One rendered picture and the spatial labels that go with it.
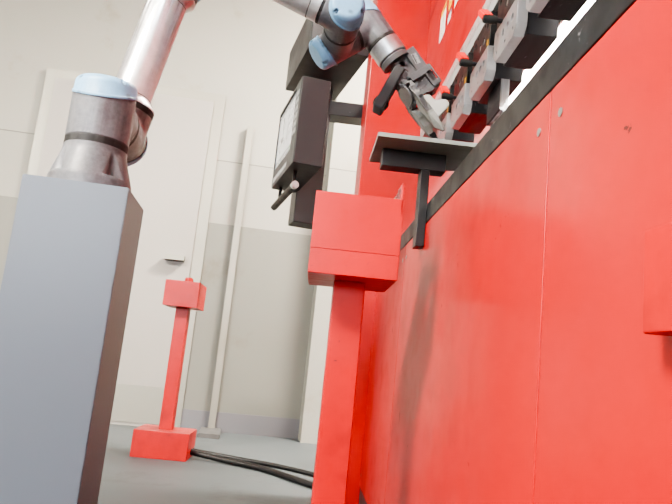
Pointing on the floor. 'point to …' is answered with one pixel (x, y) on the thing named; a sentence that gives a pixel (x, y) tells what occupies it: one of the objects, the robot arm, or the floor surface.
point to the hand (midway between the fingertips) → (435, 132)
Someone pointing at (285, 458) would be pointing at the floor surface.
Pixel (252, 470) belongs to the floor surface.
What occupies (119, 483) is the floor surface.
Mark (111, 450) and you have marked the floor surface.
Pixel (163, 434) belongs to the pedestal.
